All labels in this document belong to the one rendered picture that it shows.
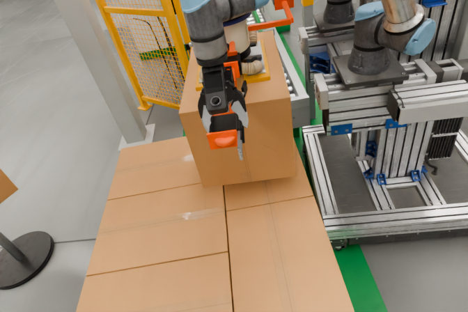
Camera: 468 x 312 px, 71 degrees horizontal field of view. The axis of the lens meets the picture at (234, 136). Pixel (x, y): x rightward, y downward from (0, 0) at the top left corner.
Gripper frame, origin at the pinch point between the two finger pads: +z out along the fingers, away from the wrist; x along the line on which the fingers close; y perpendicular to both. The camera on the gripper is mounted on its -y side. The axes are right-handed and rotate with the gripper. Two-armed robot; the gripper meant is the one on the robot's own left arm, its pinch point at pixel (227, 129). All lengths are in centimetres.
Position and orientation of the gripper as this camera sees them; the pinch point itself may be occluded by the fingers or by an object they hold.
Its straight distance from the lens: 84.3
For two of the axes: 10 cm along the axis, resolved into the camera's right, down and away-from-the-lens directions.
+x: -9.9, 1.3, 0.9
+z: 1.6, 7.6, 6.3
